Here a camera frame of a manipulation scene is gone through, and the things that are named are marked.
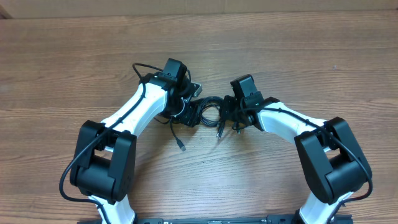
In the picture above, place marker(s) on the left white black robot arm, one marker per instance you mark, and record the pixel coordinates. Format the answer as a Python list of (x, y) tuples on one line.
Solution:
[(102, 169)]

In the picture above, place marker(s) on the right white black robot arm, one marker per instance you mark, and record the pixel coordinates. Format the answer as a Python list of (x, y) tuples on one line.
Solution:
[(334, 165)]

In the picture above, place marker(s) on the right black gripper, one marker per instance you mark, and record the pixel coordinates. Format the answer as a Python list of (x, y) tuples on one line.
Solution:
[(226, 114)]

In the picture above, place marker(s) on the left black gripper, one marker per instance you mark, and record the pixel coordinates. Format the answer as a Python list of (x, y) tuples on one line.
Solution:
[(189, 116)]

